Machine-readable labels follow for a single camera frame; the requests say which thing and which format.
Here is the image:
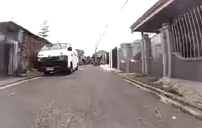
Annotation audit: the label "distant building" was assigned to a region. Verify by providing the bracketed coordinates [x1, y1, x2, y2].
[91, 49, 110, 66]

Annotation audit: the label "grey walled building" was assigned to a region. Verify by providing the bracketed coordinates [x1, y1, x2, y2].
[108, 39, 143, 74]

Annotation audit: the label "grey asphalt road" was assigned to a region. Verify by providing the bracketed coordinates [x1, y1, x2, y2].
[0, 64, 202, 128]

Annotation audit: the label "white van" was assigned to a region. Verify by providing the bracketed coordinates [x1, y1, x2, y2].
[36, 42, 80, 76]

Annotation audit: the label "tall conifer tree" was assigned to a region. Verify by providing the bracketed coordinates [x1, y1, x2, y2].
[37, 19, 51, 40]

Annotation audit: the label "concrete kerb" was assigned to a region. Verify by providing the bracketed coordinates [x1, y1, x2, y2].
[121, 75, 202, 124]

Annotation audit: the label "grey concrete sidewalk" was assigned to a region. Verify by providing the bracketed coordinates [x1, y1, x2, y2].
[100, 64, 202, 108]

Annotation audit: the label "grey concrete pavement strip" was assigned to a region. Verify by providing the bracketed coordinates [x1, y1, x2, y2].
[0, 71, 43, 93]

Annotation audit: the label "overhead wires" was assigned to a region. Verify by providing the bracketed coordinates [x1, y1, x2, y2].
[93, 0, 130, 54]

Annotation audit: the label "building with barred fence wall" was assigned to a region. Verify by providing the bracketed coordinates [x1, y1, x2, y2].
[129, 0, 202, 84]

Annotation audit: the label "grey building with brick wall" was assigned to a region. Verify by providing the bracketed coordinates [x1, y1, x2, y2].
[0, 20, 52, 81]

